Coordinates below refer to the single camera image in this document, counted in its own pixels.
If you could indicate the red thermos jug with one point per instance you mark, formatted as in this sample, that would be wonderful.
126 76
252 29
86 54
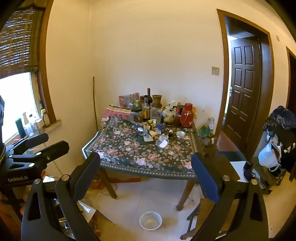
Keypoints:
186 115

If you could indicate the liquor bottle with yellow label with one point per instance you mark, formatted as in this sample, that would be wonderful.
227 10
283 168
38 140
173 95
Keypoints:
145 110

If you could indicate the brown glass jar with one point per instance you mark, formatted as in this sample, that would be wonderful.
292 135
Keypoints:
210 140

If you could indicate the red patterned packet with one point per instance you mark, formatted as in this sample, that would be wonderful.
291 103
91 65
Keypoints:
128 99

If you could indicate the large clear glass jar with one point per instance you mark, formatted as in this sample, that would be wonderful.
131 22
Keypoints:
156 113

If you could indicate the clear plastic container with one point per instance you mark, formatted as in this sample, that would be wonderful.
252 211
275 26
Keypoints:
162 142

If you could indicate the dark wine bottle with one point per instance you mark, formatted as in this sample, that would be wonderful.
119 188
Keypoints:
149 98

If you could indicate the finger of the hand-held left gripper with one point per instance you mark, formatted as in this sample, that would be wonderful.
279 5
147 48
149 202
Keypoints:
50 150
30 141

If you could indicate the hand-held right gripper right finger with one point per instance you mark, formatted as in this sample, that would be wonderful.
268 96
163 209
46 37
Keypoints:
203 176

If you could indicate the wooden clothes rack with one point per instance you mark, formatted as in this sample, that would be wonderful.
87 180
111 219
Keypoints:
272 180

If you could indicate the brown door frame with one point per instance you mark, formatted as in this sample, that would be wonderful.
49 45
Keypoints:
266 81

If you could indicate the orange cardboard box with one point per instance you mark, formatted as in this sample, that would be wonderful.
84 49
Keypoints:
124 179

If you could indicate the small dark bottle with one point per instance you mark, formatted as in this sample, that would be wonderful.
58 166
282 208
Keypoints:
170 132

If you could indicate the red and white printed bag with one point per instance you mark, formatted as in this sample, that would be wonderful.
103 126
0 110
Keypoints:
115 112

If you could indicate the white plastic bucket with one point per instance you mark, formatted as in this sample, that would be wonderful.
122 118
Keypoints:
150 221

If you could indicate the wooden window frame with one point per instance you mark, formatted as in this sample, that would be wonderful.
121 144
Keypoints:
47 92

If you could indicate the brown ceramic vase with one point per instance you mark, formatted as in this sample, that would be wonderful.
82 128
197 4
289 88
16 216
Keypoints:
156 99

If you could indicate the jar with blue lid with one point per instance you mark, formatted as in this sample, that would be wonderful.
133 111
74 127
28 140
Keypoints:
160 128

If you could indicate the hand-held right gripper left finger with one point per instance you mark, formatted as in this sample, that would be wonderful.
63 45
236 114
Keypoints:
89 169

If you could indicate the wooden table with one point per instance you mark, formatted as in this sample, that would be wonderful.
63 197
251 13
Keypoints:
185 194

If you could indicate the wooden stool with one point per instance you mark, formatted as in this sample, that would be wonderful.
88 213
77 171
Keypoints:
198 217

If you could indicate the red sauce bottle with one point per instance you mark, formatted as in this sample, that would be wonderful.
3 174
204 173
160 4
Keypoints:
177 117

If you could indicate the beige light switch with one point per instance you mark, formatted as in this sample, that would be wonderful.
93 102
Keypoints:
215 70

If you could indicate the small labelled bottle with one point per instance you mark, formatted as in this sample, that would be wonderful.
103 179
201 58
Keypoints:
143 133

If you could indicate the bamboo window blind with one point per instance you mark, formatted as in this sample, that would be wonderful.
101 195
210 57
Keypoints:
16 39

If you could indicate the brown panelled door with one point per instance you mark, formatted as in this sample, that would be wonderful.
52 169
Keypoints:
242 92

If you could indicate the thin wooden stick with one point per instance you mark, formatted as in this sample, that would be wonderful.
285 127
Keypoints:
94 104

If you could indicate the wooden chair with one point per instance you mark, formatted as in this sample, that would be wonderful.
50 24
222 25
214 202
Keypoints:
231 158

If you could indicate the pile of dark clothes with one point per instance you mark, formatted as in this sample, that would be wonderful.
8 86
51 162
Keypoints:
282 118

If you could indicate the white card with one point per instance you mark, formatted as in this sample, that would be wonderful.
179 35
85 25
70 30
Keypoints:
148 138

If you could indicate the dark glass jar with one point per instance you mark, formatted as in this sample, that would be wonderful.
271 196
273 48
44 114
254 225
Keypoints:
136 114

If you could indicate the white plastic bag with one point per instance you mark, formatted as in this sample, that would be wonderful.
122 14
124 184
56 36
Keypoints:
268 157

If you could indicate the round metal tin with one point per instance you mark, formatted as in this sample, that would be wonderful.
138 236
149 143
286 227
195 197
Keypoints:
180 134

